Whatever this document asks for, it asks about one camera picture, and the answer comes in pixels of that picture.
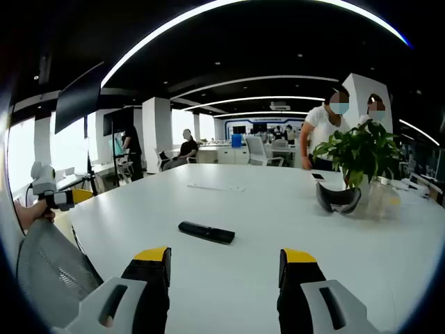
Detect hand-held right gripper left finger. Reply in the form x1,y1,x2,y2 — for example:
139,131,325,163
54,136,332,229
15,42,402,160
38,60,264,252
51,246,172,334

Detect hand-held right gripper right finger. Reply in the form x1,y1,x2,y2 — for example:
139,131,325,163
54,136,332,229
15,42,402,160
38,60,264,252
277,247,380,334

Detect black remote control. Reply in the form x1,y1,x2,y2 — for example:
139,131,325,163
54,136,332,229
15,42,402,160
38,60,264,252
177,221,236,246

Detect person's left hand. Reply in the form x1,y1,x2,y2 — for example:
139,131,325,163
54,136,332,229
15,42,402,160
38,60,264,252
31,200,57,224

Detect grey mesh office chair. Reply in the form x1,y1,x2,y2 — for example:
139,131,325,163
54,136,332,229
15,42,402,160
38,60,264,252
15,217,105,331

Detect dark headset goggles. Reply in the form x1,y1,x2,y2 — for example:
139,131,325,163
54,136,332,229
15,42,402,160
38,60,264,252
315,181,363,216

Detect large black hanging screen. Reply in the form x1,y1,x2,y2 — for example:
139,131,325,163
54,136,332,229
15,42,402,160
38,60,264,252
54,61,106,135

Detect small black screen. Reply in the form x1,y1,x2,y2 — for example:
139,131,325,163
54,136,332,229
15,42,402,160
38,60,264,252
102,106,136,137

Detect clear glass jar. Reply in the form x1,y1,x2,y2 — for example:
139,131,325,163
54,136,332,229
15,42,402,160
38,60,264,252
366,176,401,219

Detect white office chair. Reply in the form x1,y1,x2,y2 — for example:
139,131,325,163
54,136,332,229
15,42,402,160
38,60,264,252
244,135,285,167

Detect green potted plant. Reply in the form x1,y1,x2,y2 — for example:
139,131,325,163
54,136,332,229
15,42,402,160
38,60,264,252
312,119,402,203

